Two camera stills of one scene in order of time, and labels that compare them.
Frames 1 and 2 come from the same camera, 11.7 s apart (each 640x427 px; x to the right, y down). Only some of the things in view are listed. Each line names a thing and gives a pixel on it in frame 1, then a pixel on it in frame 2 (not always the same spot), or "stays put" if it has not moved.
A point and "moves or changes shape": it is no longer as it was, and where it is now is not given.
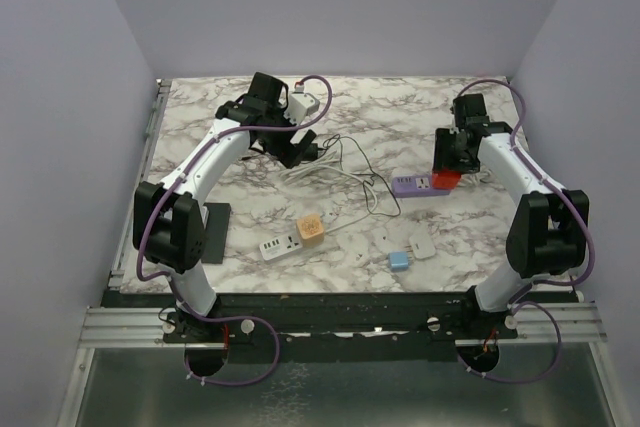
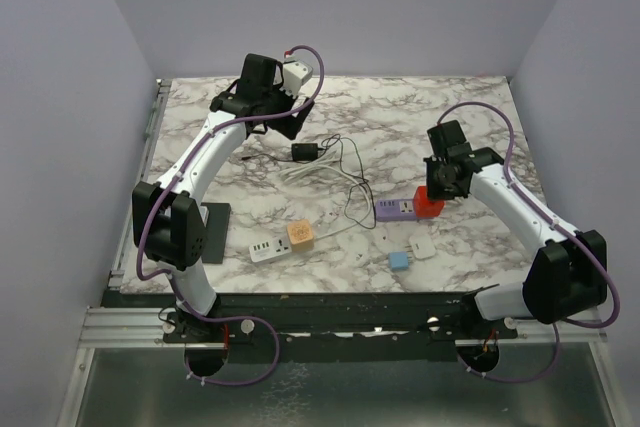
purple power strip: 409,186 → 396,210
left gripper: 289,154 → 288,125
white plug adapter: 422,245 stays put
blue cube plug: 398,260 stays put
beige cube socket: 310,230 → 300,235
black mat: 215,233 stays put
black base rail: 334,327 stays put
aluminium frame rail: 543,324 stays put
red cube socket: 445,179 moves or changes shape
